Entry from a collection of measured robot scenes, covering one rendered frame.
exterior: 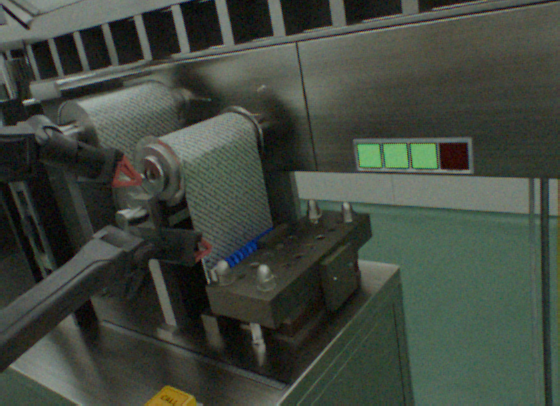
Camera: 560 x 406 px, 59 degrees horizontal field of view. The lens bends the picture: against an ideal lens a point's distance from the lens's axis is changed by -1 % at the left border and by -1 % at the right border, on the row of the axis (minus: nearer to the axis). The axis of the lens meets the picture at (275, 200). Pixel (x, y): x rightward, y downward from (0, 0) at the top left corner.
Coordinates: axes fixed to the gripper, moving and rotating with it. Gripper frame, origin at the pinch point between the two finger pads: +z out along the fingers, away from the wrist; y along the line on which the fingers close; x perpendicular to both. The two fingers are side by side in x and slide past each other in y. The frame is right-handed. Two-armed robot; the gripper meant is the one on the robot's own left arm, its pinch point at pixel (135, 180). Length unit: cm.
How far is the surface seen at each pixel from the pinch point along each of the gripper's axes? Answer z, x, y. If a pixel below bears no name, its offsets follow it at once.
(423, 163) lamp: 35, 15, 42
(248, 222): 26.6, -1.1, 7.1
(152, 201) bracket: 4.5, -2.9, 0.8
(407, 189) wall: 274, 85, -77
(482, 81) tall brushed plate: 27, 28, 55
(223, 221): 18.5, -3.0, 7.5
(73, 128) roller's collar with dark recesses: -5.7, 10.2, -20.0
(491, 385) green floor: 165, -31, 25
